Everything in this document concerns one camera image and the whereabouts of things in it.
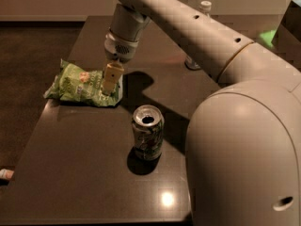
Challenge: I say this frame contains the green white soda can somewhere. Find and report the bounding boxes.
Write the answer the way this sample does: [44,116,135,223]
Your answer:
[132,105,165,161]

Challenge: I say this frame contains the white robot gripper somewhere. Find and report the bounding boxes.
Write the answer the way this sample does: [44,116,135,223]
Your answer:
[102,30,139,95]

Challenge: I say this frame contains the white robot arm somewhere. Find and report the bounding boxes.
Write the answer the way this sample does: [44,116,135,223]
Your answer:
[104,0,301,226]

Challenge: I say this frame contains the clear plastic water bottle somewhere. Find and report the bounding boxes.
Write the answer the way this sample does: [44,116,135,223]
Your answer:
[184,0,213,71]

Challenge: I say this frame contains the small white object at edge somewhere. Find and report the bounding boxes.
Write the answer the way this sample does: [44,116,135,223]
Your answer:
[0,169,14,181]

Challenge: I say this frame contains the green jalapeno chip bag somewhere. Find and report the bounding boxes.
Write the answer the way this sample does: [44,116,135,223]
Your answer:
[43,60,123,107]

